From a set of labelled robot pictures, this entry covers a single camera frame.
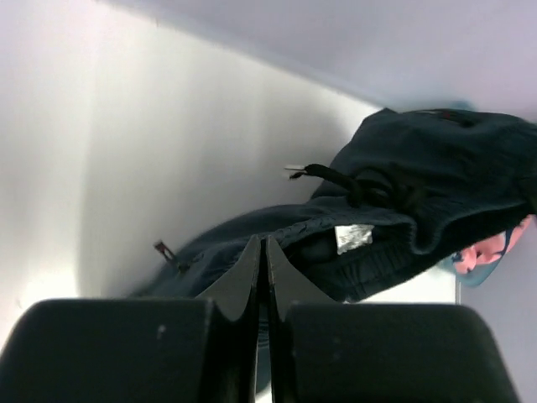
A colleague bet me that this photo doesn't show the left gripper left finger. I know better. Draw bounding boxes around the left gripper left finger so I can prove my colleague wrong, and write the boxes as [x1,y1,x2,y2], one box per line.
[1,238,261,402]

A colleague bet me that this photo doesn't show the navy blue shorts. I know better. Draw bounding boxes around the navy blue shorts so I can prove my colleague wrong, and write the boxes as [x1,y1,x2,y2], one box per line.
[138,107,537,391]

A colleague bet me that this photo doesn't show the pink patterned shorts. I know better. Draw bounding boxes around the pink patterned shorts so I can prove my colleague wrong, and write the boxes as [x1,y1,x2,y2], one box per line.
[449,215,535,276]

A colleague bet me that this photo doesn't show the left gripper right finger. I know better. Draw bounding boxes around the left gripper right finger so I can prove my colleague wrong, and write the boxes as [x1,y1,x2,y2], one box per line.
[267,239,519,402]

